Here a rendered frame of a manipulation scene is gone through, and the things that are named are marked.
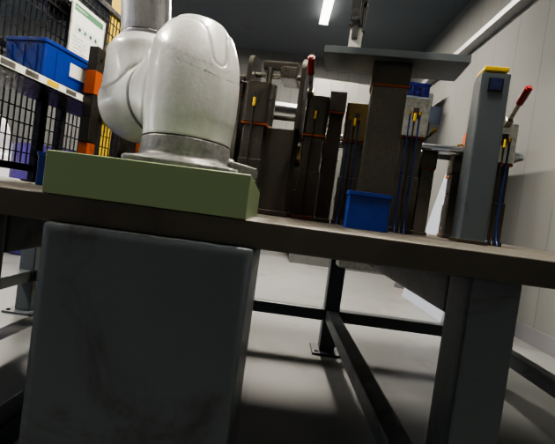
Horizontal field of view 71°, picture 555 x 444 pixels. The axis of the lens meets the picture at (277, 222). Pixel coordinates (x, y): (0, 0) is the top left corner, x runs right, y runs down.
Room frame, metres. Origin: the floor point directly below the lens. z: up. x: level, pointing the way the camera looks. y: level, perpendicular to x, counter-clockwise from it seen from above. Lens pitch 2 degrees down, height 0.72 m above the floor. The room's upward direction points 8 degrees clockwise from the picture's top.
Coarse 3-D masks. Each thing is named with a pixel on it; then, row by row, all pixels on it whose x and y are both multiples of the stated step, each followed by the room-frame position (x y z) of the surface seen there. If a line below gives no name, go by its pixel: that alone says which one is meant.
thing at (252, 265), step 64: (64, 256) 0.55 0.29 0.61; (128, 256) 0.55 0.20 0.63; (192, 256) 0.55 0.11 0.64; (256, 256) 0.68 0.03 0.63; (64, 320) 0.55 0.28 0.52; (128, 320) 0.55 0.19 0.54; (192, 320) 0.55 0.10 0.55; (64, 384) 0.55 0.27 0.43; (128, 384) 0.55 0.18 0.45; (192, 384) 0.55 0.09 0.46
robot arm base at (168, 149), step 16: (144, 144) 0.64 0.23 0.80; (160, 144) 0.63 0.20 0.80; (176, 144) 0.62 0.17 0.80; (192, 144) 0.63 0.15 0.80; (208, 144) 0.64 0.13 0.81; (144, 160) 0.61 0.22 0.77; (160, 160) 0.61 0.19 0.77; (176, 160) 0.62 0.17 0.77; (192, 160) 0.62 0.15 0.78; (208, 160) 0.64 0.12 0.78; (224, 160) 0.67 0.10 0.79; (256, 176) 0.71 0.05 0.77
